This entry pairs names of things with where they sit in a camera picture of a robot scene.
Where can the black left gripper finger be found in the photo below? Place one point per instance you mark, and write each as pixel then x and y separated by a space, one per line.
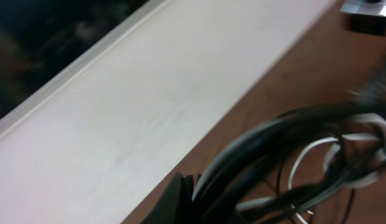
pixel 175 204

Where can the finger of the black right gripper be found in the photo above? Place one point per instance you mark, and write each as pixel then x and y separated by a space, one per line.
pixel 374 90

